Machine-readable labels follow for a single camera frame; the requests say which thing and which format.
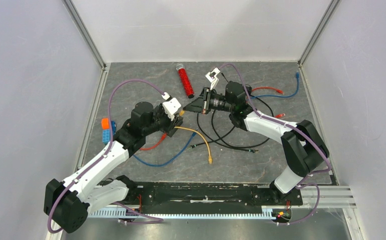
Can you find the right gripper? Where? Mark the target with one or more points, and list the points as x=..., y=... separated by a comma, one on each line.
x=202, y=104

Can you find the blue orange toy bricks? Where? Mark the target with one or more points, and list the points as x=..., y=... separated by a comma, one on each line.
x=107, y=128

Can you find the black power adapter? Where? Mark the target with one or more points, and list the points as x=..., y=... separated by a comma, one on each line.
x=235, y=89

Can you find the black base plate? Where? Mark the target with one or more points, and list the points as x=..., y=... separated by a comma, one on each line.
x=207, y=198

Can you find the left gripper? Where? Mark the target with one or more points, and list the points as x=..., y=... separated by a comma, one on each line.
x=169, y=121

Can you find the black network switch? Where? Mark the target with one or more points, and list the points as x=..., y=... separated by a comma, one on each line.
x=171, y=127

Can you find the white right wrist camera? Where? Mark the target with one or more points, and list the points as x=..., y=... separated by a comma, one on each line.
x=212, y=77

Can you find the red glitter tube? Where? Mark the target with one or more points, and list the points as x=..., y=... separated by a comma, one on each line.
x=185, y=80

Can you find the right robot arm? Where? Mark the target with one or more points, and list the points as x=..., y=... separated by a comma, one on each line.
x=303, y=147

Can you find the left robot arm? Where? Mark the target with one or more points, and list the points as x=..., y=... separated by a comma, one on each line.
x=70, y=201

